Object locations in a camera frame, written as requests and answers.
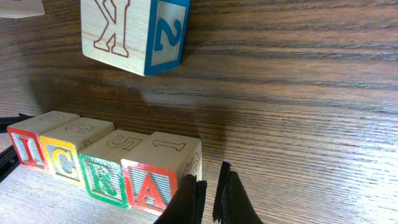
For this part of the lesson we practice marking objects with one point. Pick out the blue letter P block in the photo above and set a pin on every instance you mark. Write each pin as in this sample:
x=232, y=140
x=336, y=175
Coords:
x=14, y=9

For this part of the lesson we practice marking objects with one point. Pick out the plain carved wooden block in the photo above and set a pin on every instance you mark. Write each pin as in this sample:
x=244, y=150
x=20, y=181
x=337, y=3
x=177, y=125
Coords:
x=144, y=37

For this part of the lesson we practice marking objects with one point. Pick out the yellow block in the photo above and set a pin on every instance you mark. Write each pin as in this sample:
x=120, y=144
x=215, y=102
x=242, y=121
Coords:
x=62, y=145

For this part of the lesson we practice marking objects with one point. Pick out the red letter A block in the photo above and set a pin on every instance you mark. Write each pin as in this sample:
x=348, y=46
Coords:
x=154, y=170

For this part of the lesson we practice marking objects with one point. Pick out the green letter R block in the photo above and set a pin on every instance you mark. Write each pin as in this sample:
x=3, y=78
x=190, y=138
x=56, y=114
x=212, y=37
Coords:
x=101, y=169

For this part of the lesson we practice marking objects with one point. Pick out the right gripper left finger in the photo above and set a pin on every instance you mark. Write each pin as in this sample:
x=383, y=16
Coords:
x=187, y=204

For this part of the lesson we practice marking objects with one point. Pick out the red letter I block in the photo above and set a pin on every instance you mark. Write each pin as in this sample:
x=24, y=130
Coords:
x=25, y=136

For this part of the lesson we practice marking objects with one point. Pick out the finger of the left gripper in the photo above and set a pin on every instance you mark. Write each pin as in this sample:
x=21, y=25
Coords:
x=9, y=161
x=7, y=121

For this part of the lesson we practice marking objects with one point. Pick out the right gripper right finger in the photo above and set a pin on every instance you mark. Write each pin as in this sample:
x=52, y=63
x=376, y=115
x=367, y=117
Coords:
x=232, y=204

